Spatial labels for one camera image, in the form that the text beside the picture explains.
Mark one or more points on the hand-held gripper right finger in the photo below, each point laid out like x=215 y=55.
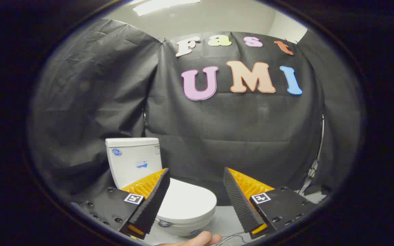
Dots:
x=239 y=205

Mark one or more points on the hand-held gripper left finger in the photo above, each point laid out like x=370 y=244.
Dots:
x=154 y=201

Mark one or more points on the white toilet lid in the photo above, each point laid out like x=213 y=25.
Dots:
x=190 y=200

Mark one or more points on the white toilet bowl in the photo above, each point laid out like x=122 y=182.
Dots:
x=186 y=228

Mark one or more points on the white toilet tank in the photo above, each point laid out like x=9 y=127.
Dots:
x=132 y=160

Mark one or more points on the black backdrop cloth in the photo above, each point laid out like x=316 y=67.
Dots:
x=234 y=126

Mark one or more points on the ceiling light panel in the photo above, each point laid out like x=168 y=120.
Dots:
x=159 y=5

